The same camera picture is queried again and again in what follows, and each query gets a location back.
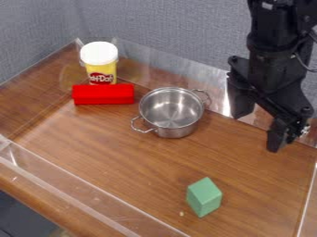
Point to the red rectangular block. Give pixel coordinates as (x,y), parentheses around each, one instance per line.
(114,94)

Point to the yellow Play-Doh can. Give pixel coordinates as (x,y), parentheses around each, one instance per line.
(99,57)

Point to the clear acrylic table barrier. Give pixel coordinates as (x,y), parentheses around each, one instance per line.
(109,182)

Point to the small steel pot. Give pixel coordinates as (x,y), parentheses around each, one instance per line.
(170,111)

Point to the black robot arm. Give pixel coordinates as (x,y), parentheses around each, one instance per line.
(283,26)

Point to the green foam block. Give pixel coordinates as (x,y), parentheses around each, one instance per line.
(204,197)

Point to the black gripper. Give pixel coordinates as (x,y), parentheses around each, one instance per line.
(267,79)

